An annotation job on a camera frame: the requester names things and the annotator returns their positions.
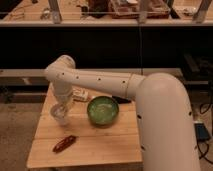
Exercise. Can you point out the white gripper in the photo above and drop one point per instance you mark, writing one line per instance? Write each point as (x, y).
(63, 105)

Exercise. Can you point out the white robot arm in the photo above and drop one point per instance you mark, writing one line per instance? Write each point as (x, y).
(164, 115)

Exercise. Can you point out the green bowl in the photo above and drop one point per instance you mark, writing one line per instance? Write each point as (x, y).
(102, 110)

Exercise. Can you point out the red brown oblong object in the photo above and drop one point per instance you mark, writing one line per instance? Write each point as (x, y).
(65, 143)

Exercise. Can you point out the wooden folding table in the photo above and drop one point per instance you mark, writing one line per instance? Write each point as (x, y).
(118, 143)

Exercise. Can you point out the black rectangular block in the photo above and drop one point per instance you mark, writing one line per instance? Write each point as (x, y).
(121, 100)

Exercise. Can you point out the long background workbench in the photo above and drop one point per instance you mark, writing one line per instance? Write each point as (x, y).
(105, 13)

